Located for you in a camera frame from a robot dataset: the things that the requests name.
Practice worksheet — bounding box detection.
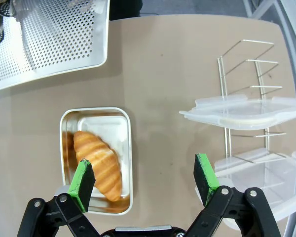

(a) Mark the metal wire lid rack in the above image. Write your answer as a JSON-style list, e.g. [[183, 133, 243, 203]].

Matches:
[[217, 39, 287, 189]]

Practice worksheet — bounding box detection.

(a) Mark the perforated metal baking tray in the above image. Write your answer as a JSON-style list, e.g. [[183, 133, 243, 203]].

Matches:
[[0, 0, 111, 94]]

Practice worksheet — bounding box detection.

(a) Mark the golden croissant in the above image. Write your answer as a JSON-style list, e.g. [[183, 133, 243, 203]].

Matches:
[[73, 130, 123, 202]]

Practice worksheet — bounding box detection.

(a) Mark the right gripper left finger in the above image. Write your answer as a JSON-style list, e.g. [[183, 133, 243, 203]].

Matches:
[[16, 159, 107, 237]]

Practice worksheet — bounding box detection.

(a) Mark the rectangular stainless steel container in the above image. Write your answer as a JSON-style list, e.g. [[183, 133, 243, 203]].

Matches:
[[59, 106, 135, 216]]

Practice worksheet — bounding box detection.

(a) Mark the person in black t-shirt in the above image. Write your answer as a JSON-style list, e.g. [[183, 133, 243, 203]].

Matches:
[[109, 0, 143, 19]]

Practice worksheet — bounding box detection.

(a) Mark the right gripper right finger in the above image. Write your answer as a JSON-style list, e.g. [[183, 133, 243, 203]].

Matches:
[[185, 153, 282, 237]]

